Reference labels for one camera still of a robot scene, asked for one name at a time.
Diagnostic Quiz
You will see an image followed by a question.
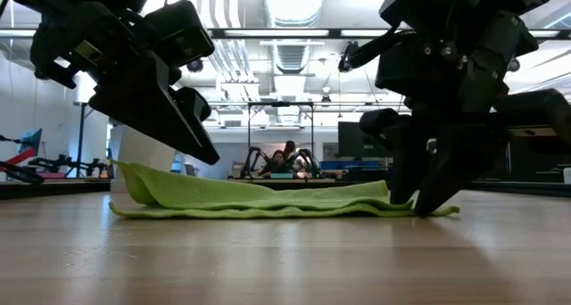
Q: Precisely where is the blue background monitor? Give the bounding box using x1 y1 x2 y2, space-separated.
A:
17 128 44 160

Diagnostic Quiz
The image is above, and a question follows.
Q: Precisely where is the black crossbar with light strips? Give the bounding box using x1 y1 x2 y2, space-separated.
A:
0 27 402 40

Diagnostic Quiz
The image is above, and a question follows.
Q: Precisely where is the black computer monitor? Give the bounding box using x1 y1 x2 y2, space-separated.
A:
337 120 393 160

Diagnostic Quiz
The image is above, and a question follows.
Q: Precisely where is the red background panel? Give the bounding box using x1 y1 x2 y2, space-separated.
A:
4 147 37 166

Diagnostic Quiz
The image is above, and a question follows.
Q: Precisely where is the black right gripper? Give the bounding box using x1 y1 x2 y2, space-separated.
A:
359 10 539 218

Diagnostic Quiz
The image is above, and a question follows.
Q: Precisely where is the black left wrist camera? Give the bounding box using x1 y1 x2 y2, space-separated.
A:
136 0 216 70

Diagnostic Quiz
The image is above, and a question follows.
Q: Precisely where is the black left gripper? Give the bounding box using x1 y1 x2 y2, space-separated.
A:
29 1 220 166

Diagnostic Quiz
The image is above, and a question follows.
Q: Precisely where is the silver ceiling air duct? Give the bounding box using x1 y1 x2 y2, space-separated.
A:
262 0 326 29

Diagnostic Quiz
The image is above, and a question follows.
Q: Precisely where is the black metal table frame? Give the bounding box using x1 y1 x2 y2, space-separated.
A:
0 178 571 200

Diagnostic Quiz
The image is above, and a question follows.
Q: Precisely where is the small background potted plant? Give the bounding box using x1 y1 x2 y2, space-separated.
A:
93 158 112 180

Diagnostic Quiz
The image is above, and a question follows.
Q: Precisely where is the white plant pot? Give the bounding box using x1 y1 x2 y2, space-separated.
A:
109 124 179 194

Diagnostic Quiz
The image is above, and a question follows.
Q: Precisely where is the green microfiber towel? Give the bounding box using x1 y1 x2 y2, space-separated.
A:
108 159 460 220

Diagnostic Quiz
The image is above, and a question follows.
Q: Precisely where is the black background rig frame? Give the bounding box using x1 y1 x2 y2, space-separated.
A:
247 101 315 181

